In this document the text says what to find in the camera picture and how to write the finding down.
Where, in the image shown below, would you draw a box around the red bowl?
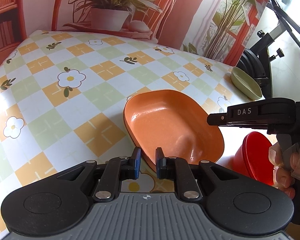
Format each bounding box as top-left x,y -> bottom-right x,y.
243,132 -> 274,186
232,143 -> 252,178

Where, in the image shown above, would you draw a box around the orange square plate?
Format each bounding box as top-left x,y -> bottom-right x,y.
123,89 -> 224,170

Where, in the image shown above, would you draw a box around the small green square plate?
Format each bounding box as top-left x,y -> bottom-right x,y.
231,67 -> 263,100

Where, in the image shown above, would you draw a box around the person right hand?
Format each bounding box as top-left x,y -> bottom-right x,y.
268,142 -> 300,199

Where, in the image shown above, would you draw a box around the black exercise bike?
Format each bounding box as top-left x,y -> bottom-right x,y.
236,0 -> 300,99

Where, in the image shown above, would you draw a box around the checkered floral tablecloth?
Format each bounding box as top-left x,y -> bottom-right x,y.
0,30 -> 249,239

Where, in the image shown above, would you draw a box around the printed room backdrop cloth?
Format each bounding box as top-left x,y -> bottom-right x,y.
0,0 -> 269,66

